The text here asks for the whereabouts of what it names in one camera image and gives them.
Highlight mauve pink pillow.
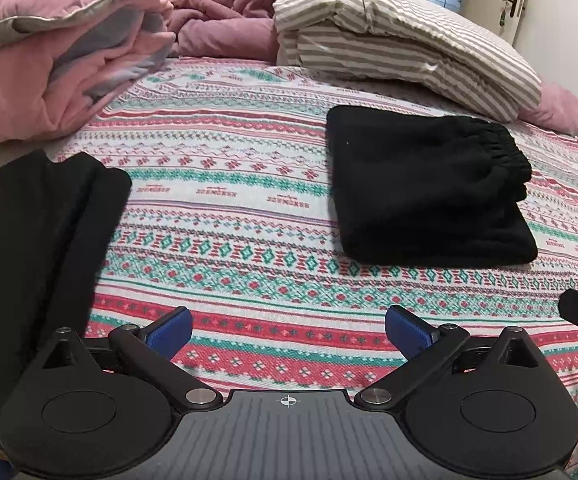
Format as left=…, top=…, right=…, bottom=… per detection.
left=519, top=81, right=578, bottom=136

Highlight striped beige pillow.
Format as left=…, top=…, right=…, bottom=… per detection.
left=274, top=0, right=542, bottom=122

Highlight patterned red green bedsheet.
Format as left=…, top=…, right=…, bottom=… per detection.
left=52, top=58, right=578, bottom=479

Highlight pink folded quilt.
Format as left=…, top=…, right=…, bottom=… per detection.
left=0, top=0, right=175, bottom=143

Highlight black pants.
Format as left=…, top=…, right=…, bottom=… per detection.
left=326, top=105, right=538, bottom=268

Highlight black folded garment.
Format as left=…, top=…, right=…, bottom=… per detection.
left=0, top=150, right=132, bottom=409

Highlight mauve crumpled blanket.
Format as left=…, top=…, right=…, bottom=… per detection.
left=167, top=0, right=279, bottom=63

